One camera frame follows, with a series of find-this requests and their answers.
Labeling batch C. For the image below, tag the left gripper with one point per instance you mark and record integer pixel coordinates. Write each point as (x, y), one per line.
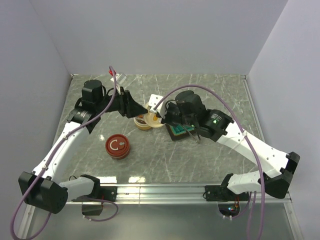
(128, 107)

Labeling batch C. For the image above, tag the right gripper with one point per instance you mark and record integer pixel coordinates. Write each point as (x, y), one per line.
(169, 106)

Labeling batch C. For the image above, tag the metal tongs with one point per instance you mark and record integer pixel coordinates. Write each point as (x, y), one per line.
(197, 139)

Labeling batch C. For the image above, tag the cream round lid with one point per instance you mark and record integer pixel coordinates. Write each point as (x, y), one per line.
(152, 120)

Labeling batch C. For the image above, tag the red round lid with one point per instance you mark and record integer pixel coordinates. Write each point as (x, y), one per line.
(117, 145)

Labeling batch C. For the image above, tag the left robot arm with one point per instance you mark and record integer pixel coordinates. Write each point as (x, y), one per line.
(93, 103)

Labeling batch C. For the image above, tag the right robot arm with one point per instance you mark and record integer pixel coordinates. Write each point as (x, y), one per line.
(277, 167)

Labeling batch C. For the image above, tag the black teal square tray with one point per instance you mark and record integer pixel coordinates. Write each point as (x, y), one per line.
(177, 133)

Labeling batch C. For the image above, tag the cream white bowl container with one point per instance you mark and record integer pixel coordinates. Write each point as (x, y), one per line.
(140, 123)

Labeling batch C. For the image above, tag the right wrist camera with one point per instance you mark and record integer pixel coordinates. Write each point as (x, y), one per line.
(156, 105)

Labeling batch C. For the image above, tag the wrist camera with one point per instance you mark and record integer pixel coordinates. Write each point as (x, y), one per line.
(156, 105)
(120, 78)

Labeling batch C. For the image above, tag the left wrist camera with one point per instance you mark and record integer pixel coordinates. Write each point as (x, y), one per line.
(120, 78)

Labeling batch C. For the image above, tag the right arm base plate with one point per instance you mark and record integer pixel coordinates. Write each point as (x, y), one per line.
(218, 193)

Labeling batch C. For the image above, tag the aluminium mounting rail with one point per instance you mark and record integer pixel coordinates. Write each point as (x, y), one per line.
(160, 192)

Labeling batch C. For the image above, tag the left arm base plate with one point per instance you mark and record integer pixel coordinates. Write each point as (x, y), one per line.
(104, 192)

